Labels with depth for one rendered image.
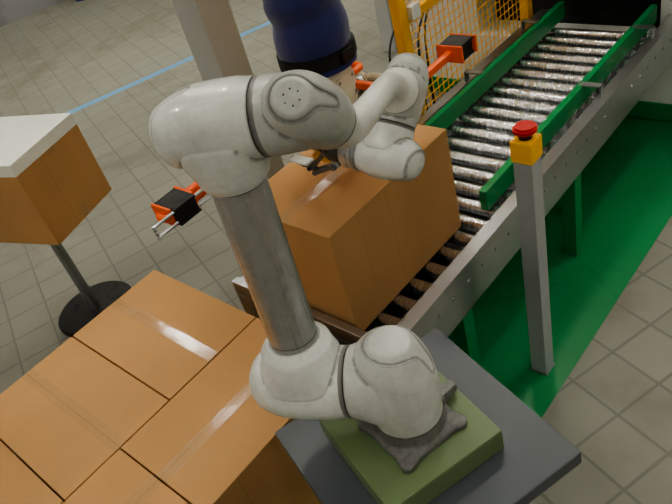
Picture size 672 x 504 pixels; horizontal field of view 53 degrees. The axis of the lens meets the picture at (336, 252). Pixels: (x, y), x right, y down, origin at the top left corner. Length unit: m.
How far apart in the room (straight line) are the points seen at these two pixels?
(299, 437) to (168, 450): 0.53
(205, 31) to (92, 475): 1.74
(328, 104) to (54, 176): 2.14
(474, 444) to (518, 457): 0.11
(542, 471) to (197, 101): 1.01
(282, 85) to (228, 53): 2.00
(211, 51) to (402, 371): 1.95
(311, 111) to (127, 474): 1.38
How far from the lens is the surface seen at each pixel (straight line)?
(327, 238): 1.87
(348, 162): 1.64
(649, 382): 2.66
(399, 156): 1.54
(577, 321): 2.84
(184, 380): 2.25
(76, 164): 3.14
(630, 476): 2.43
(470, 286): 2.29
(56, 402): 2.45
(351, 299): 2.03
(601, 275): 3.03
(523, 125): 2.00
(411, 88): 1.55
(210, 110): 1.07
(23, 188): 2.94
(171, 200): 1.69
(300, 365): 1.35
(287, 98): 1.00
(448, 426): 1.51
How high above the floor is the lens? 2.05
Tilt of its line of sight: 38 degrees down
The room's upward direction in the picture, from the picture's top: 17 degrees counter-clockwise
